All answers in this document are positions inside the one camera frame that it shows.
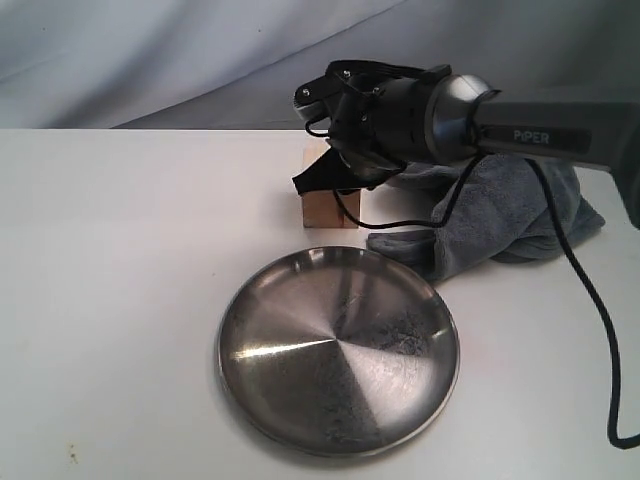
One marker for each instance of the round stainless steel plate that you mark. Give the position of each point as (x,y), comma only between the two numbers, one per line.
(338,351)

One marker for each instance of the wooden cube block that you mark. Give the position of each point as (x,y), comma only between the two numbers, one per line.
(319,209)

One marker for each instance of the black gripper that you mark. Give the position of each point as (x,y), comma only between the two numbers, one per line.
(351,133)

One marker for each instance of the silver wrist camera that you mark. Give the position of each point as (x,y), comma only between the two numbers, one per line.
(314,100)

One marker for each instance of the grey terry towel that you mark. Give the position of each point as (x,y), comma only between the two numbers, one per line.
(501,215)

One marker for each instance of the grey fabric backdrop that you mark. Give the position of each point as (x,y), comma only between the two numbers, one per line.
(236,64)

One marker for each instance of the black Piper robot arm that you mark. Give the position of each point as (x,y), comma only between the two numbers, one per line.
(384,117)

